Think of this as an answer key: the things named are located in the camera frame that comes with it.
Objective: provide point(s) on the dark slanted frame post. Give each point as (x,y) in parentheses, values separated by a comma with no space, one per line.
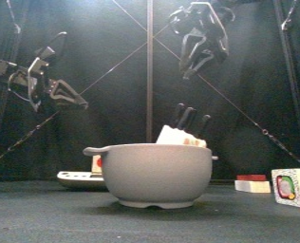
(290,79)

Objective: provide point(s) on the white sushi piece red centre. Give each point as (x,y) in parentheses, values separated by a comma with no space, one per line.
(96,163)

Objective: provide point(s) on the red and white nigiri sushi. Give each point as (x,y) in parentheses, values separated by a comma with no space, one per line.
(251,183)

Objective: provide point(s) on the grey toy cooking pot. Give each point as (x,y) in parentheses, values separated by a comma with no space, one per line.
(157,174)

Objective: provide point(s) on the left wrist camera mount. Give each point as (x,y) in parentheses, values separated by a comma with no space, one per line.
(39,63)

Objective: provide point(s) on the green white carton box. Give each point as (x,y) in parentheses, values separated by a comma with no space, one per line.
(293,187)

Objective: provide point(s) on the thin vertical metal frame pole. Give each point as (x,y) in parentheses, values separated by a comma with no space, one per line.
(149,71)

